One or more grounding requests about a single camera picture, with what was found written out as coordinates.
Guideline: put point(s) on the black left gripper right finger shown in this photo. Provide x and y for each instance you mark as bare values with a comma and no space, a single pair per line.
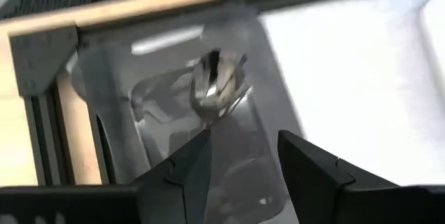
309,175

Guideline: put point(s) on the silver spoon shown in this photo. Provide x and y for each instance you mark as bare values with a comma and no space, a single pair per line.
215,88

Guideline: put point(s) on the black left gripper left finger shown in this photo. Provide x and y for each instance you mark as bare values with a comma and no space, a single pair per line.
194,168

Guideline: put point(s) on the grey translucent plastic bin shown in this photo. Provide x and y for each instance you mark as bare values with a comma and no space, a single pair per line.
114,112

